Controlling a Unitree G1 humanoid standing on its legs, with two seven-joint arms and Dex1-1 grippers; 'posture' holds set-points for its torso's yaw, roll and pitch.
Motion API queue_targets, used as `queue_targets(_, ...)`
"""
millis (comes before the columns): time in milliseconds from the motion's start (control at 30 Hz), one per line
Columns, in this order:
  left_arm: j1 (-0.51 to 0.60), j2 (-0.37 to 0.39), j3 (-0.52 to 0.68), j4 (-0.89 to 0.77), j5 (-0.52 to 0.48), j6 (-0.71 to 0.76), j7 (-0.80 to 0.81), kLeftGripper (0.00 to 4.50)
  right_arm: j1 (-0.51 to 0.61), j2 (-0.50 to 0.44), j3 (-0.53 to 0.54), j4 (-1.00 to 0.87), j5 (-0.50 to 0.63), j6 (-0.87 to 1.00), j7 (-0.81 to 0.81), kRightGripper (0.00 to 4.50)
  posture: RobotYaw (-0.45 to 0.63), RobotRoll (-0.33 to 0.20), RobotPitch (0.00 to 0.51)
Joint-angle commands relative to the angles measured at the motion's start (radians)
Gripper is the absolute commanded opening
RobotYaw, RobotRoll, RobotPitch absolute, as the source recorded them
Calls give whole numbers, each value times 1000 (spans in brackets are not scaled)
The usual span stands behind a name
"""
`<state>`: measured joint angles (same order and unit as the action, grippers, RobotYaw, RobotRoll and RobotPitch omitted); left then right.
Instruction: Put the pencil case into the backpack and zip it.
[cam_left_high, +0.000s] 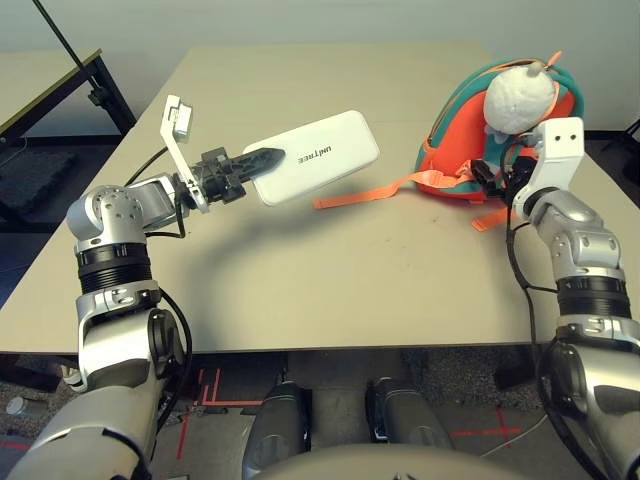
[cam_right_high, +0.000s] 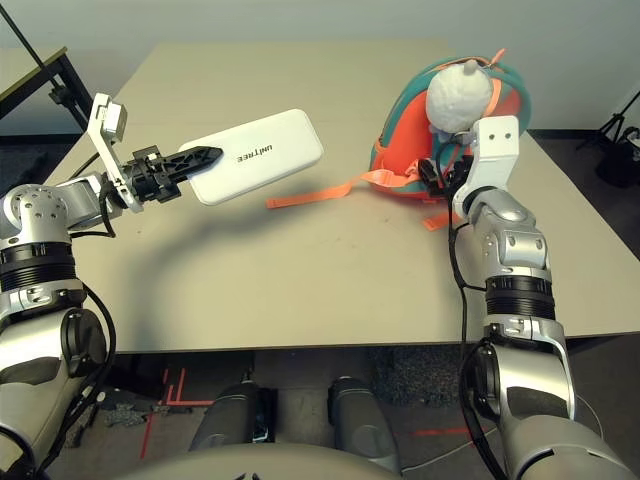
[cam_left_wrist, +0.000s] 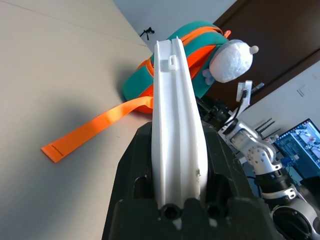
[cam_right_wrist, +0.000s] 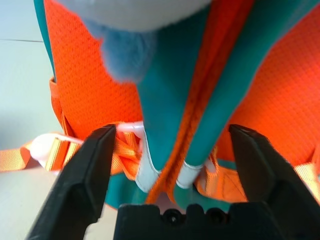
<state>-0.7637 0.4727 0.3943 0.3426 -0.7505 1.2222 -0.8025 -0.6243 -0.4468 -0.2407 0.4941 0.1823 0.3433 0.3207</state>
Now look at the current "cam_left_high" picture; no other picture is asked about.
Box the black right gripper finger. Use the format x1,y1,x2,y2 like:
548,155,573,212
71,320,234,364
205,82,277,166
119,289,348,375
471,158,502,198

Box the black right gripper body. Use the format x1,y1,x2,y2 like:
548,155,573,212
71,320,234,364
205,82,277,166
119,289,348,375
499,151,539,195

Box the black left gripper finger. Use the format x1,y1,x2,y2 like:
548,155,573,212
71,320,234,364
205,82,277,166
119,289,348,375
242,145,288,178

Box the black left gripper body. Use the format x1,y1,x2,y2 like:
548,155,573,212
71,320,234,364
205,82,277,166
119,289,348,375
192,148,248,204

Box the orange teal backpack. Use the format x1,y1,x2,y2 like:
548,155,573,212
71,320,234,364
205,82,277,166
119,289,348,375
312,49,586,232

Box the white pencil case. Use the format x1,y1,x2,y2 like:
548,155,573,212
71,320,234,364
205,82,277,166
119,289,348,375
243,109,380,208

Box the black foam mat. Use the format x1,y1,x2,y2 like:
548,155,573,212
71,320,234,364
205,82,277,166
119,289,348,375
0,147,79,214

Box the black table foot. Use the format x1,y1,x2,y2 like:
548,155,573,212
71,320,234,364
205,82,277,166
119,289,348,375
494,344,544,391
0,352,76,394

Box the black framed side table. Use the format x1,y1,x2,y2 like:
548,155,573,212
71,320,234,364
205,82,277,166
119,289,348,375
0,48,137,231

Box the thin dark pole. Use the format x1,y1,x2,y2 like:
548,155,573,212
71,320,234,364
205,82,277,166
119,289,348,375
30,0,109,107

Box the grey robot right leg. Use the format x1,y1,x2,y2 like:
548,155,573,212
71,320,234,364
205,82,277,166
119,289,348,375
364,377,454,449

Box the grey robot leg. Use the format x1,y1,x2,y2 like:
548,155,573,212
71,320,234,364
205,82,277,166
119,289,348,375
242,382,314,480
364,377,454,449

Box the grey robot left leg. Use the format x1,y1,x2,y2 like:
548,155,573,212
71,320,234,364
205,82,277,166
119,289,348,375
242,382,314,480

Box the grey robot torso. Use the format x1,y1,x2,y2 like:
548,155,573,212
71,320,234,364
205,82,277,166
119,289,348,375
239,444,526,480

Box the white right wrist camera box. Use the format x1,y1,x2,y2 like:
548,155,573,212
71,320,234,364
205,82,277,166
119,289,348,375
511,116,586,222

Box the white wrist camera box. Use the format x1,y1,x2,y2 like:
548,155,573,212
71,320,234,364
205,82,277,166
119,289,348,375
511,116,586,222
158,93,211,214

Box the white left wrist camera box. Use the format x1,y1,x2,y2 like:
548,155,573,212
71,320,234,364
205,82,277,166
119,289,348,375
158,93,211,214

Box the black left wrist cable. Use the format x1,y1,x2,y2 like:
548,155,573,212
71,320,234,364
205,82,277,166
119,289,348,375
124,147,190,240

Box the thin white floor cable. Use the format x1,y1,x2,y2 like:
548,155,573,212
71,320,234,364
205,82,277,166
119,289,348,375
479,413,549,459

